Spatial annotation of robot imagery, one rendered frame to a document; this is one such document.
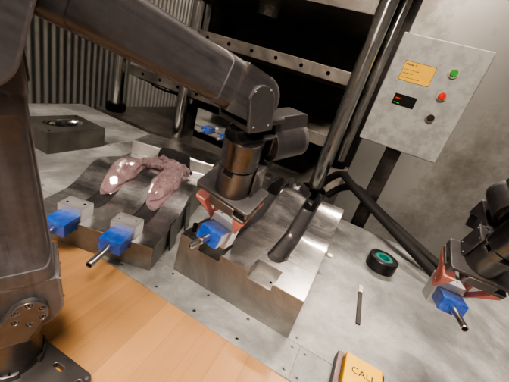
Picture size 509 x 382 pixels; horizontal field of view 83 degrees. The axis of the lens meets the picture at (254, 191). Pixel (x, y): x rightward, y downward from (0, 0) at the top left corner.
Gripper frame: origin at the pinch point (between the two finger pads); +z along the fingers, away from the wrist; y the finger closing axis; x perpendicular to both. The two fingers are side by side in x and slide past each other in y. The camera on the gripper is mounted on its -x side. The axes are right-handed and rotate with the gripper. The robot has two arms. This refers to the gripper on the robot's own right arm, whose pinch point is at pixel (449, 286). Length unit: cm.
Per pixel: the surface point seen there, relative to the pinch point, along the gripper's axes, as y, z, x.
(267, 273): 32.8, 1.9, 13.0
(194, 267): 46.5, 3.8, 17.5
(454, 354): -8.5, 12.8, 5.8
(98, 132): 108, 17, -17
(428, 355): -2.2, 11.1, 9.5
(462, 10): -20, 3, -263
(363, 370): 12.9, 1.5, 21.3
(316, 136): 39, 21, -63
